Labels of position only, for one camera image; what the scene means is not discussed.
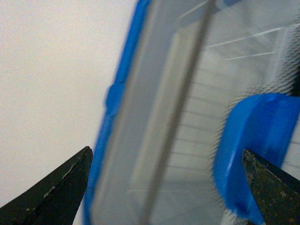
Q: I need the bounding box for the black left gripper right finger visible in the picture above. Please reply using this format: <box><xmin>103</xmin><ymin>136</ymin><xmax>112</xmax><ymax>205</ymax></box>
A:
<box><xmin>241</xmin><ymin>150</ymin><xmax>300</xmax><ymax>225</ymax></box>

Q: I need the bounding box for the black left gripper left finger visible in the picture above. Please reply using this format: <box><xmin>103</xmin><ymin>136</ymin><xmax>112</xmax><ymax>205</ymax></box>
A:
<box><xmin>0</xmin><ymin>146</ymin><xmax>93</xmax><ymax>225</ymax></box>

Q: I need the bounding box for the glass sliding freezer lid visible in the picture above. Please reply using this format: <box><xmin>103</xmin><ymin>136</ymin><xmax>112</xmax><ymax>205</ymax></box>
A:
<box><xmin>83</xmin><ymin>0</ymin><xmax>300</xmax><ymax>225</ymax></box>

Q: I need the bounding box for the white chest freezer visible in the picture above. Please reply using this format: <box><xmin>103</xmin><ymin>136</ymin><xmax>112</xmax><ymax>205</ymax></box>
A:
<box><xmin>0</xmin><ymin>0</ymin><xmax>300</xmax><ymax>225</ymax></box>

